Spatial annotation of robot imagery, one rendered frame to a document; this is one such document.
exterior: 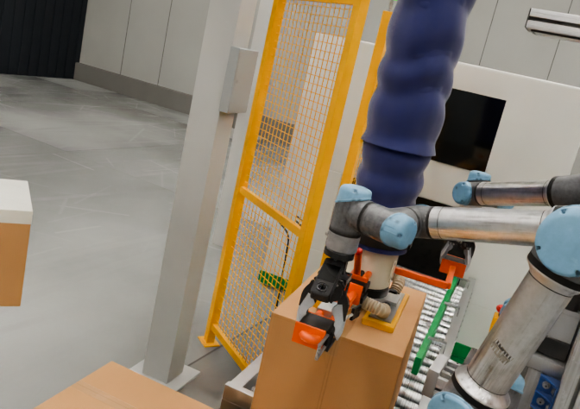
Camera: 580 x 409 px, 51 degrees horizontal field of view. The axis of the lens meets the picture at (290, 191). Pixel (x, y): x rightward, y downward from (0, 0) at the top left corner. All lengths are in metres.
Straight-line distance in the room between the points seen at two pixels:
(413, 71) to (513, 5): 9.09
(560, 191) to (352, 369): 0.76
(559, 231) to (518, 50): 9.69
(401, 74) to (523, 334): 0.90
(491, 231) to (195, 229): 1.91
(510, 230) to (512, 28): 9.57
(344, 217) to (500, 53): 9.54
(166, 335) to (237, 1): 1.69
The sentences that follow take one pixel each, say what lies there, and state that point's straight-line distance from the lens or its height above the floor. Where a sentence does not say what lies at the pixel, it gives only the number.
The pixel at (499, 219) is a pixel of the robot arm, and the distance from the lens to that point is 1.32.
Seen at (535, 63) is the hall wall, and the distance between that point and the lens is 10.70.
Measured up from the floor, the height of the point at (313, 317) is 1.22.
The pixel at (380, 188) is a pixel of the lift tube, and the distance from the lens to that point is 1.84.
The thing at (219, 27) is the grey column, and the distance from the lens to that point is 2.87.
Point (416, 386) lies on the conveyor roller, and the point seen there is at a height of 0.54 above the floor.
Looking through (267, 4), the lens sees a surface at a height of 2.11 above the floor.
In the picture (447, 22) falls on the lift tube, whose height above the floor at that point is 1.99.
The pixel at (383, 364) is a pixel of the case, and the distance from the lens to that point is 1.78.
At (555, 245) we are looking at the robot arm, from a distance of 1.12.
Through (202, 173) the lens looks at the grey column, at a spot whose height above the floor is 1.16.
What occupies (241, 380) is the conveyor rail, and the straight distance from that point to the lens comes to 2.37.
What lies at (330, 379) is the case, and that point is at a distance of 1.84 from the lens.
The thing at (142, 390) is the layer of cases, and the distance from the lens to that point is 2.33.
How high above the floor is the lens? 1.82
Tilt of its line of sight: 13 degrees down
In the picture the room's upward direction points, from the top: 13 degrees clockwise
